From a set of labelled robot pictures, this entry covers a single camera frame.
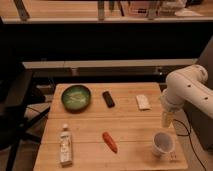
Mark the white sponge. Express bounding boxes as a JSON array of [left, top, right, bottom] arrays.
[[136, 95, 151, 110]]

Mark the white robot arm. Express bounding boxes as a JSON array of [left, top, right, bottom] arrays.
[[160, 65, 213, 128]]

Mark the green ceramic bowl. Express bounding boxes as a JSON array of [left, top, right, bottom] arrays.
[[61, 85, 91, 112]]

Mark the white plastic cup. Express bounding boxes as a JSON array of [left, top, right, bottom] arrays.
[[152, 132, 175, 157]]

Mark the black rectangular block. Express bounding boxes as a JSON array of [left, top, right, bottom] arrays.
[[102, 91, 115, 108]]

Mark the orange carrot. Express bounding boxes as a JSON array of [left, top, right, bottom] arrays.
[[102, 132, 118, 153]]

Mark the black office chair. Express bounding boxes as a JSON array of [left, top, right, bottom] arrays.
[[0, 61, 50, 171]]

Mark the black cable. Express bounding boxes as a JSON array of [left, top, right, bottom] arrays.
[[173, 118, 208, 171]]

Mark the wooden shelf rail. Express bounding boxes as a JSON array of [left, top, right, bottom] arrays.
[[23, 58, 197, 69]]

